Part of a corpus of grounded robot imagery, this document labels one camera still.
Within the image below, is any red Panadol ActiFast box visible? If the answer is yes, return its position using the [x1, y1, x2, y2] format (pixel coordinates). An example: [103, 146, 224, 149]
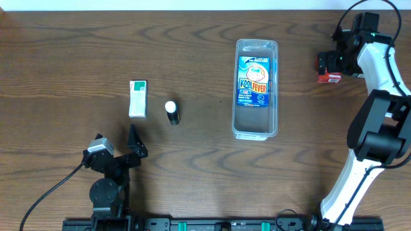
[316, 55, 342, 83]

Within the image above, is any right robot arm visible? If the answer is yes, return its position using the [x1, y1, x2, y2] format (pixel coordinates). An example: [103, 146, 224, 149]
[313, 28, 410, 230]

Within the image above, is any blue KoolFever box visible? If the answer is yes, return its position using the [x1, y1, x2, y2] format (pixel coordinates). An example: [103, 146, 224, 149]
[236, 56, 271, 107]

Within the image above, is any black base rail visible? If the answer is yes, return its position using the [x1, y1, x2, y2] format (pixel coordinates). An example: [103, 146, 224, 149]
[62, 218, 385, 231]

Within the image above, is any right black cable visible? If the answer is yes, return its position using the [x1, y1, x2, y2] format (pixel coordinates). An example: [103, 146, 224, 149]
[332, 0, 411, 225]

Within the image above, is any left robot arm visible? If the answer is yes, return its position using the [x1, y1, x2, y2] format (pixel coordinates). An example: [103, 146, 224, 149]
[82, 125, 148, 230]

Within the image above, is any white green Panadol box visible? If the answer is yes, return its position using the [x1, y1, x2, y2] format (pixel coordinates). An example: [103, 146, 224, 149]
[128, 80, 147, 118]

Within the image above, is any clear plastic container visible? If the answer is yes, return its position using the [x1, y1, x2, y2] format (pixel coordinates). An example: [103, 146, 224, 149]
[232, 38, 279, 141]

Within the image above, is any black bottle white cap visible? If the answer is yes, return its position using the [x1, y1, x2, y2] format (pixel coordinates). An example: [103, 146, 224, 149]
[164, 101, 180, 125]

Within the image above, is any black cable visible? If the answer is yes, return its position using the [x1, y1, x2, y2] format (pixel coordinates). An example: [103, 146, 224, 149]
[332, 0, 411, 225]
[19, 162, 87, 231]

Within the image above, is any left black cable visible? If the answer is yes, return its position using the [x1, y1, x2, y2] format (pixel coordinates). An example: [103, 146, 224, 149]
[19, 162, 87, 231]

